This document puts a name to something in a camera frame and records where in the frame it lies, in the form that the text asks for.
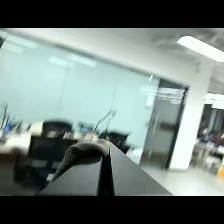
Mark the long white ceiling lamp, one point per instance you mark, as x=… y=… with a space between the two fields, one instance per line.
x=201 y=48

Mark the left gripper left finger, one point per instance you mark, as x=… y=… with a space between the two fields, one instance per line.
x=80 y=180

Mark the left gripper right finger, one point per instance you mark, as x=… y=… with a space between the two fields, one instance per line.
x=133 y=180

